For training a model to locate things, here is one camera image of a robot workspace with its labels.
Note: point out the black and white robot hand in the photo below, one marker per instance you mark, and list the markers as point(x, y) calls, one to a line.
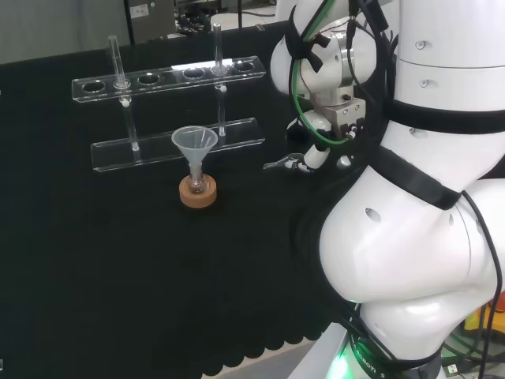
point(347, 118)

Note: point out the translucent plastic funnel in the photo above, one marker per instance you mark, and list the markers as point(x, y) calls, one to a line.
point(194, 144)

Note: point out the clear acrylic funnel stand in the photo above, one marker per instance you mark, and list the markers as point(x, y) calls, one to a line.
point(118, 156)

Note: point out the small round-bottom glass flask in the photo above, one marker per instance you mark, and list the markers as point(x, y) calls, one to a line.
point(196, 184)

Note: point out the dark metal cabinet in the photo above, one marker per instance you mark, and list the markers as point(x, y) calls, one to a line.
point(150, 19)

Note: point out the yellow stop button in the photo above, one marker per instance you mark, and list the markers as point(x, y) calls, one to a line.
point(477, 320)

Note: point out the black bench cloth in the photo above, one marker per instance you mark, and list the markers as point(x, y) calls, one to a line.
point(98, 256)

